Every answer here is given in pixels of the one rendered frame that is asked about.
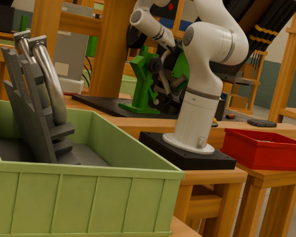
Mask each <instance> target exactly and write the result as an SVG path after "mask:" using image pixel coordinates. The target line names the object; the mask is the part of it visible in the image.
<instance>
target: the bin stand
mask: <svg viewBox="0 0 296 237"><path fill-rule="evenodd" d="M235 167H237V168H239V169H241V170H243V171H246V172H247V173H248V176H247V179H246V183H245V187H244V191H243V196H242V199H241V204H240V208H239V212H238V216H237V220H236V224H235V228H234V233H233V237H255V234H256V230H257V225H258V221H259V217H260V214H261V210H262V206H263V202H264V198H265V194H266V190H267V188H272V187H279V186H285V187H284V191H283V194H282V198H281V202H280V207H279V210H278V214H277V218H276V221H275V225H274V228H273V233H272V237H287V234H288V229H289V226H290V222H291V219H292V215H293V211H294V208H295V204H296V171H275V170H251V169H249V168H247V167H245V166H243V165H241V164H239V163H237V162H236V165H235ZM205 223H206V218H204V219H202V221H201V225H200V229H199V233H198V234H199V235H201V236H203V231H204V226H205Z"/></svg>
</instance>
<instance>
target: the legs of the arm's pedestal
mask: <svg viewBox="0 0 296 237"><path fill-rule="evenodd" d="M242 185H243V183H222V184H214V187H212V186H210V185H208V184H200V185H180V186H179V191H178V195H177V199H176V204H175V208H174V212H173V216H175V217H176V218H177V219H179V220H180V221H182V222H183V223H185V221H186V220H195V219H204V218H206V223H205V226H204V231H203V237H230V234H231V230H232V226H233V222H234V218H235V214H236V209H237V206H238V202H239V198H240V194H241V189H242Z"/></svg>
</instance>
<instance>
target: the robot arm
mask: <svg viewBox="0 0 296 237"><path fill-rule="evenodd" d="M170 1H171V0H137V2H136V4H135V6H134V8H133V13H132V14H131V17H130V23H131V25H132V26H134V27H135V28H137V29H138V30H139V31H141V32H142V33H144V34H145V35H147V36H148V37H149V38H151V39H152V40H156V41H157V42H158V43H159V44H160V45H161V46H162V47H164V48H165V49H167V50H170V51H171V52H176V53H177V52H179V51H180V50H181V49H180V48H178V46H176V45H175V44H176V43H177V42H176V40H175V39H174V37H173V34H172V32H171V31H170V30H169V29H168V28H166V27H164V26H163V25H162V24H160V23H159V22H158V21H157V20H156V19H154V18H153V16H152V15H151V13H150V8H151V6H152V5H153V4H156V5H157V6H159V7H165V6H166V5H167V4H168V3H169V2H170ZM194 5H195V9H196V12H197V14H198V16H199V18H200V20H201V21H202V22H195V23H193V24H191V25H190V26H189V27H188V28H187V29H186V31H185V32H184V35H183V39H182V46H183V50H184V53H185V56H186V58H187V61H188V64H189V69H190V77H189V81H188V85H187V89H186V92H185V96H184V99H183V103H182V106H181V109H180V113H179V117H178V120H177V124H176V127H175V130H174V133H165V134H163V136H162V139H163V140H164V141H165V142H167V143H168V144H170V145H172V146H174V147H177V148H179V149H182V150H186V151H189V152H192V153H197V154H203V155H211V154H213V153H214V151H215V149H214V148H213V147H212V146H211V145H209V144H207V140H208V136H209V133H210V129H211V126H212V122H213V120H214V116H215V113H216V110H217V107H218V103H219V100H220V96H221V93H222V89H223V82H222V80H221V79H220V78H219V77H218V76H217V75H215V74H214V73H213V72H212V71H211V69H210V66H209V61H212V62H216V63H221V64H225V65H237V64H240V63H241V62H243V61H244V60H245V58H246V57H247V55H248V51H249V43H248V40H247V37H246V35H245V33H244V32H243V30H242V29H241V27H240V26H239V25H238V23H237V22H236V21H235V20H234V18H233V17H232V16H231V15H230V14H229V12H228V11H227V10H226V8H225V6H224V4H223V1H222V0H194Z"/></svg>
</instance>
